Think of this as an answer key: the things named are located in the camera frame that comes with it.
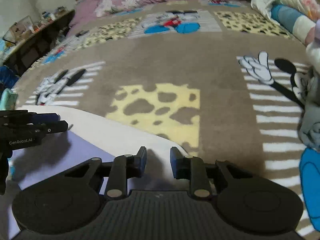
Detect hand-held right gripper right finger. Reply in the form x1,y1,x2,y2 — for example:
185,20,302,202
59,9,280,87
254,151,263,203
170,147,253,198

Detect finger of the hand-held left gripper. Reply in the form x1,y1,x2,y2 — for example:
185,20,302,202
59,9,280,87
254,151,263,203
0,109,61,125
0,121,69,138

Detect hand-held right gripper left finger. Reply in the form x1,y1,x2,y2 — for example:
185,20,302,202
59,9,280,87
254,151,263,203
64,146,148,198

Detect lavender and white garment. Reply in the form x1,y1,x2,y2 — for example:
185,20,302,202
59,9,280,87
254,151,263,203
5,105,198,240

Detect grey folded clothes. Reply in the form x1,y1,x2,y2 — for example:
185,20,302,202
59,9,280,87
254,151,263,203
297,65,320,152

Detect white printed folded clothes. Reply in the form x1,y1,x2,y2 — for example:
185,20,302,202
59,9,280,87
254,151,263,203
305,40,320,67

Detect teal folded printed shirt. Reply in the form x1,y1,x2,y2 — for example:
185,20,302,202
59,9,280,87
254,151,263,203
0,89,18,111

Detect blue bag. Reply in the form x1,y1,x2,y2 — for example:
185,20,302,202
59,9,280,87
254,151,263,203
0,66,19,90

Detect dark wooden desk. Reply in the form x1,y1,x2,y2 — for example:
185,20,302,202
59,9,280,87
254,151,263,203
2,9,75,73

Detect open cardboard box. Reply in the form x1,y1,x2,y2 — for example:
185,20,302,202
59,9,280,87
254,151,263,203
9,16,35,40

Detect brown cartoon printed blanket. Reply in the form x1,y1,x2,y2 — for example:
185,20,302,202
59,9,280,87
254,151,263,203
10,0,320,238

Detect clutter of small desk things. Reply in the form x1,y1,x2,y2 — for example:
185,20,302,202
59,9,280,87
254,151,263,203
2,6,73,43

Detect blue and white rolled garment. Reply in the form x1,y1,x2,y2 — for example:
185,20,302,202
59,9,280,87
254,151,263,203
271,4,317,44

